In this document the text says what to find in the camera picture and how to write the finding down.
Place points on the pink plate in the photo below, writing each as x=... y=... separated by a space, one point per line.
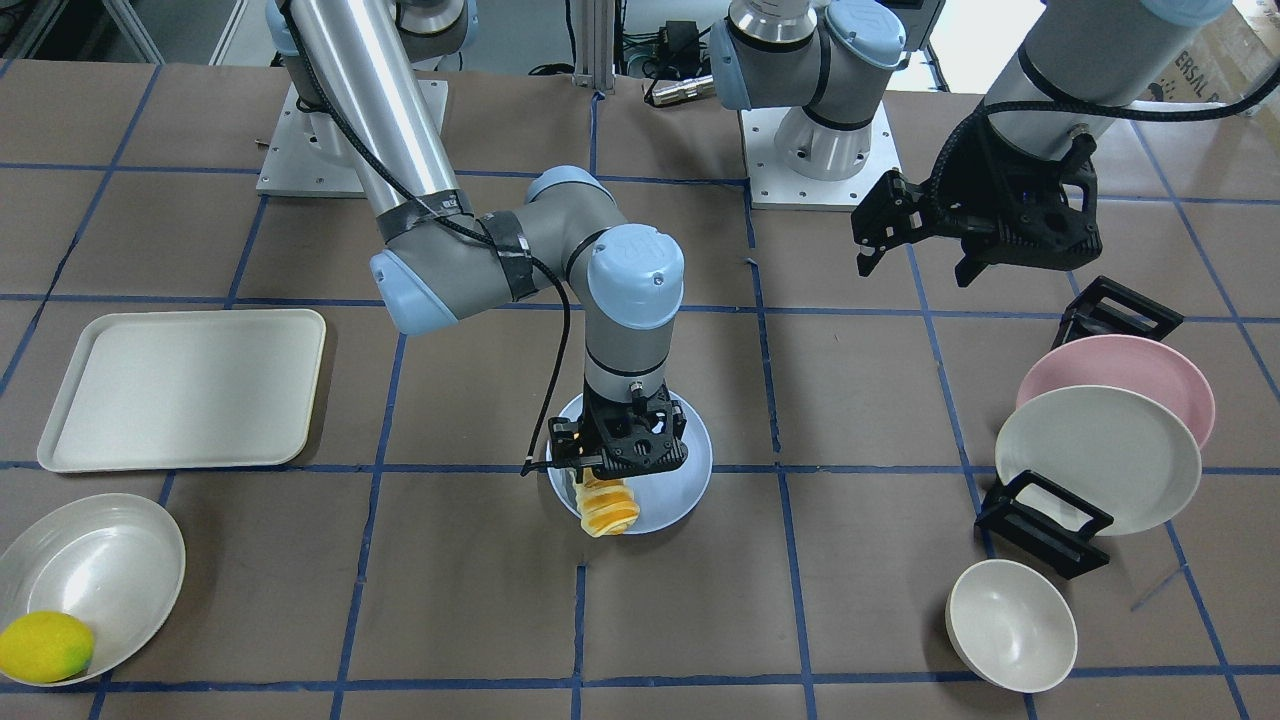
x=1146 y=367

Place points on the black dish rack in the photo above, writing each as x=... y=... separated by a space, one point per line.
x=1050 y=523

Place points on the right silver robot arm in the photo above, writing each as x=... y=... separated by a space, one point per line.
x=445 y=259

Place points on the cream bowl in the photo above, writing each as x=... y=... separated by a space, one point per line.
x=1011 y=626

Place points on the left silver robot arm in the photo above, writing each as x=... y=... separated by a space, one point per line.
x=1080 y=63

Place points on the yellow sliced bread loaf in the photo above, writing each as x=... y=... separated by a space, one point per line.
x=607 y=514

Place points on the yellow lemon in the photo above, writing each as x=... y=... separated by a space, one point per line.
x=46 y=647

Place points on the cream round plate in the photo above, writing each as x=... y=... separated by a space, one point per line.
x=114 y=562

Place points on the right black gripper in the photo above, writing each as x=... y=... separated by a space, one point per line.
x=567 y=441

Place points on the aluminium frame post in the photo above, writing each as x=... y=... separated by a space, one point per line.
x=594 y=26

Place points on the cream rectangular tray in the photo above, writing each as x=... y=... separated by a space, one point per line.
x=188 y=389

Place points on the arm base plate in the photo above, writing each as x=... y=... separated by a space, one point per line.
x=796 y=164
x=316 y=154

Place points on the cream plate in rack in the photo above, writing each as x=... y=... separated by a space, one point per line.
x=1118 y=450

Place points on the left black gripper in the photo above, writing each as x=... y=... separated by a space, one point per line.
x=962 y=198

